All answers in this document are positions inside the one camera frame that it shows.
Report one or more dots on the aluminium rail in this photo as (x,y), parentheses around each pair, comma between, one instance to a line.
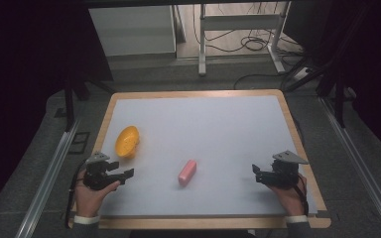
(360,165)
(46,185)

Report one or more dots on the yellow plastic bowl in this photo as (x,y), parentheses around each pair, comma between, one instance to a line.
(127,141)

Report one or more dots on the person's right hand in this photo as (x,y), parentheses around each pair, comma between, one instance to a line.
(289,200)

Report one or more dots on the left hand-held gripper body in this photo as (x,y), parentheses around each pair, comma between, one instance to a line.
(96,175)

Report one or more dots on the white desk frame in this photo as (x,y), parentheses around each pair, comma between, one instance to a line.
(241,22)

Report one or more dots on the grey cabinet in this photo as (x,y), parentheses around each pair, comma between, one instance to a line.
(132,29)

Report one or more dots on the wooden table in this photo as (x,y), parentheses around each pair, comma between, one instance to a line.
(198,222)

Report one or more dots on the pink soap bar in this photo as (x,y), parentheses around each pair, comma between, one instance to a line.
(187,172)

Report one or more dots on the person's left hand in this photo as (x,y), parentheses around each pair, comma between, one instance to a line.
(87,198)

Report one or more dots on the white table mat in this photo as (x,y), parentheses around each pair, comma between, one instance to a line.
(211,132)

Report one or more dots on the black metal stand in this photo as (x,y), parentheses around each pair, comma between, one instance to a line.
(68,99)
(340,99)

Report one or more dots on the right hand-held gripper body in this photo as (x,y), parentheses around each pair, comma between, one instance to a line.
(286,172)

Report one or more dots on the white power strip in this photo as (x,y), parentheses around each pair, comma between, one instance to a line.
(302,74)

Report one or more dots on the black floor frame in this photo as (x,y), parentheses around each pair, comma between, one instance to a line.
(79,142)

